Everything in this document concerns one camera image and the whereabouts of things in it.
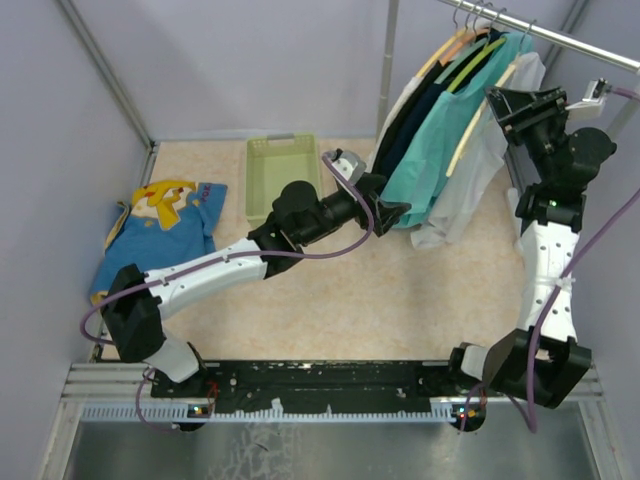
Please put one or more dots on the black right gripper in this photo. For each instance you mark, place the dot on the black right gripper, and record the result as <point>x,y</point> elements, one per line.
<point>518,112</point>

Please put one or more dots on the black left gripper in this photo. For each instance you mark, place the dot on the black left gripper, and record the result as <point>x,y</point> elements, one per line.
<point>385,213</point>

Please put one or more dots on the cream hanger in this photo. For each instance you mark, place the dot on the cream hanger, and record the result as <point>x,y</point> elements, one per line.
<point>480,105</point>

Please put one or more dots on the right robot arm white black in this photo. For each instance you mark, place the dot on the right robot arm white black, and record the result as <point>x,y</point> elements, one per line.
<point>540,360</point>

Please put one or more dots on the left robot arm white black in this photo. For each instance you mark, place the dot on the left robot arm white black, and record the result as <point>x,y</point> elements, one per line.
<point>140,301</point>

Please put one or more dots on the teal t-shirt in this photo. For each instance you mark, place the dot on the teal t-shirt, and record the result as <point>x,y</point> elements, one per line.
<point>421,173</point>

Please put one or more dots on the green hanger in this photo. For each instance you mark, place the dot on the green hanger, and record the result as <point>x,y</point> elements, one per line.
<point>475,58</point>

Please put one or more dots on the dark navy t-shirt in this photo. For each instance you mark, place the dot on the dark navy t-shirt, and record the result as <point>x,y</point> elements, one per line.
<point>408,129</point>

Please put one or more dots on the orange hanger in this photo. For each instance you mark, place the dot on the orange hanger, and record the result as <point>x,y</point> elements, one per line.
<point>474,32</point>

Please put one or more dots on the yellow hanger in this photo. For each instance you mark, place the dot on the yellow hanger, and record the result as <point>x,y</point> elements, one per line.
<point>446,47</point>

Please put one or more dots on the black t-shirt white trim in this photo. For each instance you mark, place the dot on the black t-shirt white trim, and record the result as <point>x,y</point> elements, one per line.
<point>399,112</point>

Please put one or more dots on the blue Pikachu t-shirt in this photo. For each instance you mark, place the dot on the blue Pikachu t-shirt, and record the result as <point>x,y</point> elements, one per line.
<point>166,223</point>

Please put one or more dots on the metal clothes rack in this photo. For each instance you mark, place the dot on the metal clothes rack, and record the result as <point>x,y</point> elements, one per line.
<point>561,39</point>

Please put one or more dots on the light green plastic basket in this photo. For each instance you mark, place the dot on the light green plastic basket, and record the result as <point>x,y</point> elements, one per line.
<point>272,162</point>

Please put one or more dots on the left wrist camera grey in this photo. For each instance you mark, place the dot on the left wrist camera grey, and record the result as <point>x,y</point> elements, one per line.
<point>346,166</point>

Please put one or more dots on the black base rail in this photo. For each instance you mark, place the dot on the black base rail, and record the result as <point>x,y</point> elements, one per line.
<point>316,391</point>

